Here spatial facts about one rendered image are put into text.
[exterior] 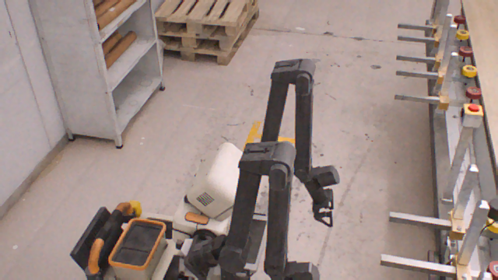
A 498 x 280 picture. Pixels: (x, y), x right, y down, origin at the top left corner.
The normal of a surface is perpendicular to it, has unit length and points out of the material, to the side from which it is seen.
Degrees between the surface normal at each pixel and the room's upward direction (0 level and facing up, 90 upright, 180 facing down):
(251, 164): 90
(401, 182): 0
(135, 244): 0
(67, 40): 90
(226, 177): 42
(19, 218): 0
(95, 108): 90
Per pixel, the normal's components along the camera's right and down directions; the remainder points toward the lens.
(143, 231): -0.01, -0.80
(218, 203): -0.22, 0.59
